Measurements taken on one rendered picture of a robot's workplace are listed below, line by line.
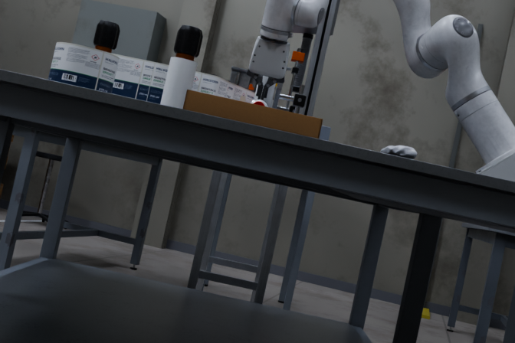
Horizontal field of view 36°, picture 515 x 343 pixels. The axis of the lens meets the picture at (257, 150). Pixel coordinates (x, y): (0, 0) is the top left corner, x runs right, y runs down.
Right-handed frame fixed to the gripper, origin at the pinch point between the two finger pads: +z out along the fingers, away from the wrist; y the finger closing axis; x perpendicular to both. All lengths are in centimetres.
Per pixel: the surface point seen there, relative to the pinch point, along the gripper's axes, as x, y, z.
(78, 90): 75, 31, -11
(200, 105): 72, 9, -12
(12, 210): -108, 100, 105
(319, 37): -52, -14, -10
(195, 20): -492, 82, 69
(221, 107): 72, 5, -13
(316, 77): -47.4, -15.7, 2.4
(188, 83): -31.2, 24.0, 10.1
